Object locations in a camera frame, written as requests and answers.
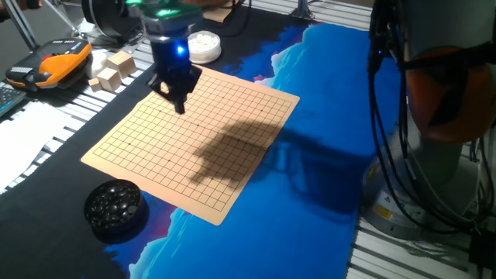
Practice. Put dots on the orange black teach pendant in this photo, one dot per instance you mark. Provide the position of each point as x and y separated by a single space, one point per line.
58 64

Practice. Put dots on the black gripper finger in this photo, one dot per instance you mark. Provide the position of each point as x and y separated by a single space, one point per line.
162 92
184 101

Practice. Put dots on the aluminium frame post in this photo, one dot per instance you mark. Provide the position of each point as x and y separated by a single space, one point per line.
19 25

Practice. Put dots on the black computer keyboard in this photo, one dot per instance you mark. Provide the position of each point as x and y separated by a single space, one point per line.
9 98

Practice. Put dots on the aluminium post with foot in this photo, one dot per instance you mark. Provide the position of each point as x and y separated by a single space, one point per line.
302 9

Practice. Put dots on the white bowl of white stones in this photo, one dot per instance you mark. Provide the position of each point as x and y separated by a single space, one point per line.
205 46

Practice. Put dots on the black round spool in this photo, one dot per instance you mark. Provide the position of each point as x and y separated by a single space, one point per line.
104 17

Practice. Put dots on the green grey wrist mount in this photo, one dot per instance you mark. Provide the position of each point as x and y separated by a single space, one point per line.
170 15

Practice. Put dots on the tan Go board sheet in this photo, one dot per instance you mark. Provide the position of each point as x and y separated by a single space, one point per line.
174 155

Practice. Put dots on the small wooden block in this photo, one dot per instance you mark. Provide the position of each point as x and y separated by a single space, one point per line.
95 84

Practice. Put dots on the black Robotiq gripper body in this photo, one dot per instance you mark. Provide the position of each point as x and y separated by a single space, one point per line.
172 66

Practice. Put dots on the black bowl of black stones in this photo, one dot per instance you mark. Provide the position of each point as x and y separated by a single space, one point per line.
114 207

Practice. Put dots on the blue and black table mat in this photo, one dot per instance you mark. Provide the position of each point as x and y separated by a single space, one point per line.
290 213

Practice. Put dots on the white rounded block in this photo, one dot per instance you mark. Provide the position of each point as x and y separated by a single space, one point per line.
96 64

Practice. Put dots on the medium wooden cube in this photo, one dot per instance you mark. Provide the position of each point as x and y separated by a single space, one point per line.
109 79

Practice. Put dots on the flat cardboard sheet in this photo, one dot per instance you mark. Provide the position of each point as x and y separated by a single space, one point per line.
219 14

